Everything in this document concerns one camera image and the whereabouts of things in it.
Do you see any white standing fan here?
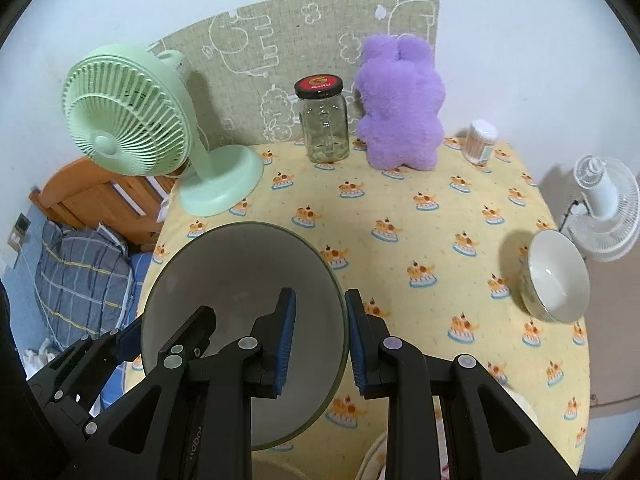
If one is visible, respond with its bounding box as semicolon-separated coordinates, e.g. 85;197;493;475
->
560;155;639;263

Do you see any green elephant print mat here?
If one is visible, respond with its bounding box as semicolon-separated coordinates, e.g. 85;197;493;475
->
149;0;439;148

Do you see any purple plush toy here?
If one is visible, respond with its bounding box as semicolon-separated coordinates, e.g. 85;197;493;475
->
355;35;446;171

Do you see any green desk fan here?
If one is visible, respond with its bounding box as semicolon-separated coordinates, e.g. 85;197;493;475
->
62;44;264;217

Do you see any green leaf bowl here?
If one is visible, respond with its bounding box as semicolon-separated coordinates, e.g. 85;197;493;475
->
518;230;591;324

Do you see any wall socket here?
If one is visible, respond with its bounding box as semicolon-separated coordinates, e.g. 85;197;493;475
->
8;214;30;252

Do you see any wooden bed headboard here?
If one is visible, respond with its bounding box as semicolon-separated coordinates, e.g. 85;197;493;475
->
29;157;177;252

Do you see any beige door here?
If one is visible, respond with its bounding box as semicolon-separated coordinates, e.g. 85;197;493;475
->
586;248;640;418

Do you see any red trimmed white plate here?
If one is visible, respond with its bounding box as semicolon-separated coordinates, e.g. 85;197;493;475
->
356;387;539;480

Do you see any pile of clothes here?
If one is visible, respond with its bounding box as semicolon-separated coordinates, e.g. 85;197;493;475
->
21;338;61;379

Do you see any cotton swab container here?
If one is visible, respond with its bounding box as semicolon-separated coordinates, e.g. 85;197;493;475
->
462;119;498;165

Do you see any yellow cake print tablecloth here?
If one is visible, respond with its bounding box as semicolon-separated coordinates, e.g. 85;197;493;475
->
145;142;590;468

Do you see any glass jar black lid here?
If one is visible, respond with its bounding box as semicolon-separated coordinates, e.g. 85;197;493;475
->
294;74;349;165

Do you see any blue bed sheet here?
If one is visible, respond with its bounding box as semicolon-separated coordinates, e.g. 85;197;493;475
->
99;252;152;410

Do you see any grey plaid pillow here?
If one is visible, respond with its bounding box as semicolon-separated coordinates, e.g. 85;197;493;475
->
35;221;132;350

